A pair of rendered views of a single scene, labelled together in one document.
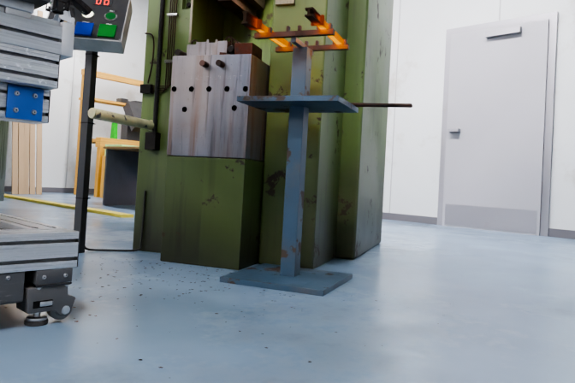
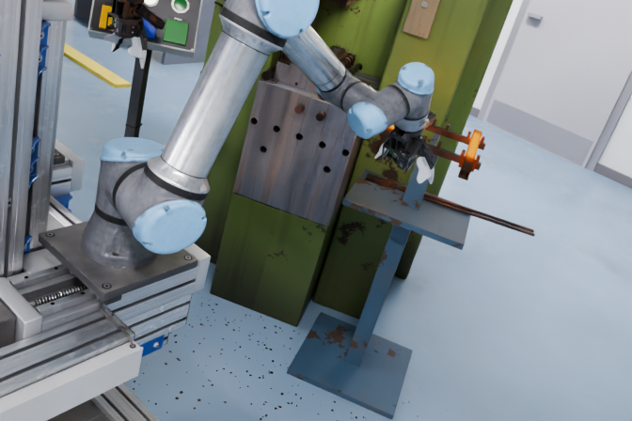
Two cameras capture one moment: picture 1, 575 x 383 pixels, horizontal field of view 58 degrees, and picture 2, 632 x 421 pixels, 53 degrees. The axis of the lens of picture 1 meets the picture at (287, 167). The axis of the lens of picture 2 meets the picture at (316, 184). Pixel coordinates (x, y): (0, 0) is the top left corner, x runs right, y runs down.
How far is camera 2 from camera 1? 134 cm
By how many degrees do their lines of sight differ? 28
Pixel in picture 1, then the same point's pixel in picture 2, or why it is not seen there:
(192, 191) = (259, 240)
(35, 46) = (170, 300)
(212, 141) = (292, 196)
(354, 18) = (487, 19)
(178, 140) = (249, 181)
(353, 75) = (464, 90)
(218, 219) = (284, 275)
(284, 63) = not seen: hidden behind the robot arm
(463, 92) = not seen: outside the picture
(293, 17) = (421, 54)
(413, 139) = not seen: hidden behind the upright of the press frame
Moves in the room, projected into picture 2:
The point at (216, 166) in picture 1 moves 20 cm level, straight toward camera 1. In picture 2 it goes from (292, 223) to (300, 254)
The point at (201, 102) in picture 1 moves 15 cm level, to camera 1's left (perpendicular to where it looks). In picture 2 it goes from (287, 148) to (244, 139)
